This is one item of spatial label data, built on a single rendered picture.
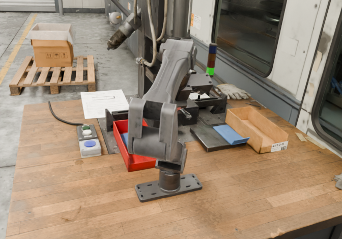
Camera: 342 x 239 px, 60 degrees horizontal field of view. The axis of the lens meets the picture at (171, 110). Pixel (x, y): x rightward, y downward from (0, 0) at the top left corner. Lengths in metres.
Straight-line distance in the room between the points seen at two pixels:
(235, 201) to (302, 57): 0.82
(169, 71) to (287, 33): 1.03
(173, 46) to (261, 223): 0.52
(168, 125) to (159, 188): 0.39
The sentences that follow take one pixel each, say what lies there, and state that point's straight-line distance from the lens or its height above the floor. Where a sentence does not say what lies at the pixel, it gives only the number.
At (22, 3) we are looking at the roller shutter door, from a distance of 10.38.
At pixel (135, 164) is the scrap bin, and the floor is 0.93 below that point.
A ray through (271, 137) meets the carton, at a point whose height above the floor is 0.91.
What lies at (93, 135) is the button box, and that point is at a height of 0.93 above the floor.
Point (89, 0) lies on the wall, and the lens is 10.34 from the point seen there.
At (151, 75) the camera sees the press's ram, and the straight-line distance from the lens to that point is 1.14.
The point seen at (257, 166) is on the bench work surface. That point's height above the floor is 0.90.
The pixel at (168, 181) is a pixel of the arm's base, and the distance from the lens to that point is 0.88.
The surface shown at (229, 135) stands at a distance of 1.19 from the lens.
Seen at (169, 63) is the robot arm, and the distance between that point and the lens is 0.67.
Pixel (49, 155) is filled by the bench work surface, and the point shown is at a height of 0.90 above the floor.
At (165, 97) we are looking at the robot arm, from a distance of 0.58.
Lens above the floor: 1.51
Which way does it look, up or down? 26 degrees down
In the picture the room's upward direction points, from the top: 4 degrees clockwise
